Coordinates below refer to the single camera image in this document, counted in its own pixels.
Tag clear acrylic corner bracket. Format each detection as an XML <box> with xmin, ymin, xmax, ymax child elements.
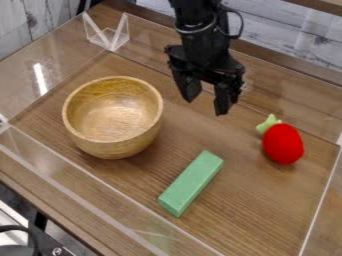
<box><xmin>81</xmin><ymin>12</ymin><xmax>129</xmax><ymax>52</ymax></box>

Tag red plush strawberry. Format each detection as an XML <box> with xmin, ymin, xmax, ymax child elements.
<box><xmin>255</xmin><ymin>114</ymin><xmax>304</xmax><ymax>165</ymax></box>

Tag light wooden bowl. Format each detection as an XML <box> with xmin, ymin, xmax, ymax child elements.
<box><xmin>61</xmin><ymin>76</ymin><xmax>164</xmax><ymax>159</ymax></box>

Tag black cable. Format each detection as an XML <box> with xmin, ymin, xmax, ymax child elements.
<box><xmin>217</xmin><ymin>6</ymin><xmax>245</xmax><ymax>40</ymax></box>

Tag clear acrylic tray wall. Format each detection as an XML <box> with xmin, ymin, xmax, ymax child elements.
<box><xmin>0</xmin><ymin>115</ymin><xmax>222</xmax><ymax>256</ymax></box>

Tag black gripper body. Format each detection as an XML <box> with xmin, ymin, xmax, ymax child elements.
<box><xmin>164</xmin><ymin>30</ymin><xmax>245</xmax><ymax>94</ymax></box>

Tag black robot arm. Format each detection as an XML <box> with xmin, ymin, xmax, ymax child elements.
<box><xmin>164</xmin><ymin>0</ymin><xmax>245</xmax><ymax>115</ymax></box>

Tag green rectangular block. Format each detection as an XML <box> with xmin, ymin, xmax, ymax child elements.
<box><xmin>157</xmin><ymin>151</ymin><xmax>224</xmax><ymax>217</ymax></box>

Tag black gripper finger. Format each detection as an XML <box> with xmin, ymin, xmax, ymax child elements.
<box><xmin>172</xmin><ymin>69</ymin><xmax>201</xmax><ymax>102</ymax></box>
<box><xmin>213</xmin><ymin>83</ymin><xmax>238</xmax><ymax>116</ymax></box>

